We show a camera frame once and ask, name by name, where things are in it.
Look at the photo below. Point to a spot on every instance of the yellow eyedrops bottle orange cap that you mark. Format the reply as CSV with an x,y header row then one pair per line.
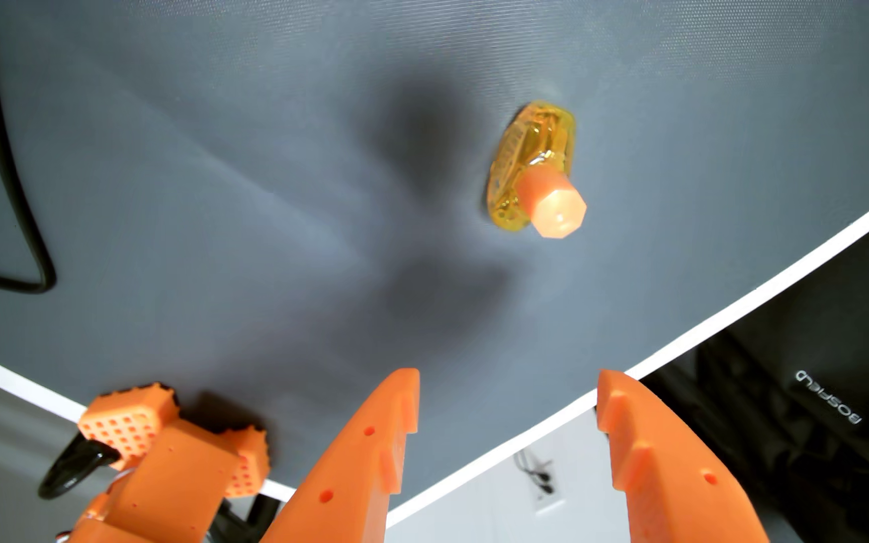
x,y
536,177

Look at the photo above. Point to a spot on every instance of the grey textured mat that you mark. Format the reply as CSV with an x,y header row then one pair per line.
x,y
291,188

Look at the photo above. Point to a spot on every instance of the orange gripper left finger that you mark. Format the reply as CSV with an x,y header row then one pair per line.
x,y
344,475

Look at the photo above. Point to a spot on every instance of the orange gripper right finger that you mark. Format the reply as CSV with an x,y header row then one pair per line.
x,y
668,475

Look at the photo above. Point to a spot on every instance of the white wall outlet with plug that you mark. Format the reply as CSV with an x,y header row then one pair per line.
x,y
538,479

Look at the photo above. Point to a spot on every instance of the black fabric bag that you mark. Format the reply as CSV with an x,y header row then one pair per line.
x,y
819,392

